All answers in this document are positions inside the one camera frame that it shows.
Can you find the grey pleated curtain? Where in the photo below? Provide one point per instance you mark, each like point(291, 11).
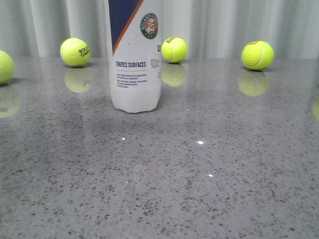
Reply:
point(212, 28)

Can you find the right tennis ball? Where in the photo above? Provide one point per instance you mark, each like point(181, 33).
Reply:
point(257, 55)

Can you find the white Wilson tennis ball can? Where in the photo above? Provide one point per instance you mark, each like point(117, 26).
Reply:
point(133, 29)

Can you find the Roland Garros tennis ball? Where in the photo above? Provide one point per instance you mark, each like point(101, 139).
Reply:
point(75, 52)

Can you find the centre tennis ball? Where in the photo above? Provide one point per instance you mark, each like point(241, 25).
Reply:
point(174, 49)

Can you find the far left tennis ball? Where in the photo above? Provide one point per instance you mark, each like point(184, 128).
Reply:
point(6, 67)

